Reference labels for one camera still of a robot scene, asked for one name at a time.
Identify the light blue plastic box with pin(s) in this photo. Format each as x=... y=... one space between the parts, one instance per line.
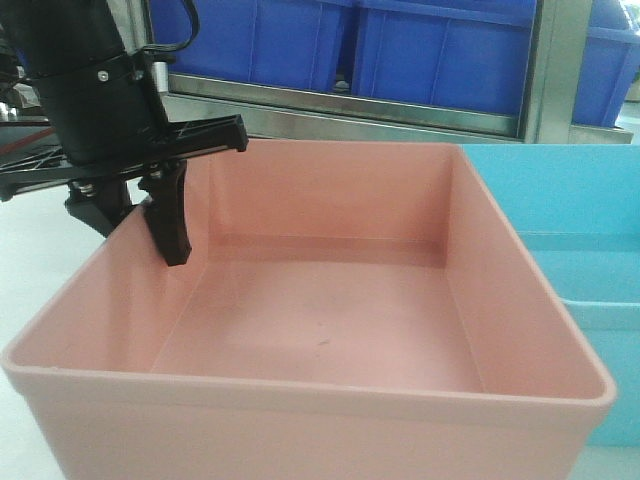
x=576 y=208

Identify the blue crate far right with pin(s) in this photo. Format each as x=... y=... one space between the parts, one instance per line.
x=609 y=66

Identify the stainless steel shelf rack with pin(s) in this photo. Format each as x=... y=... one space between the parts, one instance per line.
x=556 y=49

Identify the blue crate centre left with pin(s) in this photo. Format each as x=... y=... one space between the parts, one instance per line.
x=293 y=44

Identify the blue crate centre right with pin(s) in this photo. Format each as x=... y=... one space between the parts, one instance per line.
x=469 y=55

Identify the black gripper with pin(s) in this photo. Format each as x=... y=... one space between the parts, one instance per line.
x=110 y=122

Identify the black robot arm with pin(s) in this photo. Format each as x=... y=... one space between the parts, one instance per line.
x=56 y=37

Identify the pink plastic box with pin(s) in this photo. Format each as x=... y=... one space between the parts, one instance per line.
x=349 y=311

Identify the blue crate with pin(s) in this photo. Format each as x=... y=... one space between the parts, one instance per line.
x=293 y=44
x=469 y=55
x=609 y=66

